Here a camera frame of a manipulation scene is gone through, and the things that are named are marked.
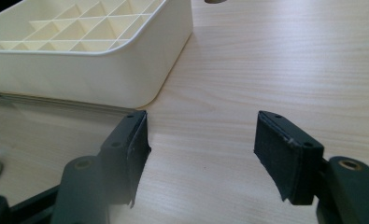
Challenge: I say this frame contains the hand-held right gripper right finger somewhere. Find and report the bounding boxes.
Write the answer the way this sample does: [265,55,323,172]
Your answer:
[253,110,325,206]

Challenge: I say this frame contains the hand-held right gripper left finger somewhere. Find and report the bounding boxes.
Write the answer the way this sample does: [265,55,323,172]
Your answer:
[98,109,152,209]

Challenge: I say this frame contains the cream plastic divider box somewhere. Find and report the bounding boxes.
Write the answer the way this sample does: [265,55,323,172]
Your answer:
[0,0,194,109]

